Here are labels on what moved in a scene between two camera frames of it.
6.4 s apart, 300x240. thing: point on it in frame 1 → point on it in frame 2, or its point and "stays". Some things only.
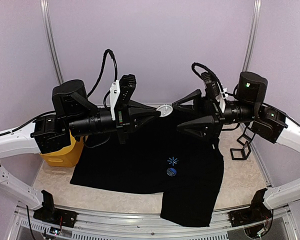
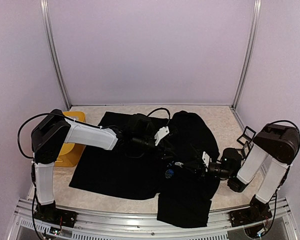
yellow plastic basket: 67,157 stays
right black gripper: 212,119 → 199,170
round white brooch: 165,110 → 179,164
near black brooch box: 241,154 stays
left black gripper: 140,113 → 159,149
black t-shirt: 185,167 stays
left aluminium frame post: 44,6 stays
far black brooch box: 248,136 stays
